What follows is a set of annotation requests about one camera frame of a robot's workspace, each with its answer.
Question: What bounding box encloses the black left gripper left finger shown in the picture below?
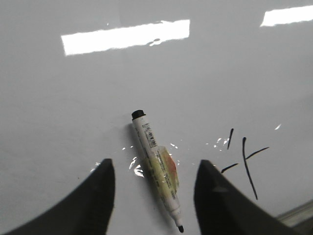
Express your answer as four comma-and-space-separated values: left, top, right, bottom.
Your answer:
8, 159, 115, 235

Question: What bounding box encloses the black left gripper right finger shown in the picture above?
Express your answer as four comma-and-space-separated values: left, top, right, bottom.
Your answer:
194, 160, 297, 235

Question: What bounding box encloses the white whiteboard marker with tape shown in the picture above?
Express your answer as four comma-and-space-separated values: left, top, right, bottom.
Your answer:
132, 110, 184, 233

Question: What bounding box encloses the white glossy whiteboard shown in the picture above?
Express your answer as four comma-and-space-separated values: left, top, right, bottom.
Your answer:
0, 0, 313, 235

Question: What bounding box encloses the grey aluminium whiteboard frame rail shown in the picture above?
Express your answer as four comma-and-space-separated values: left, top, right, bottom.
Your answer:
277, 200, 313, 231

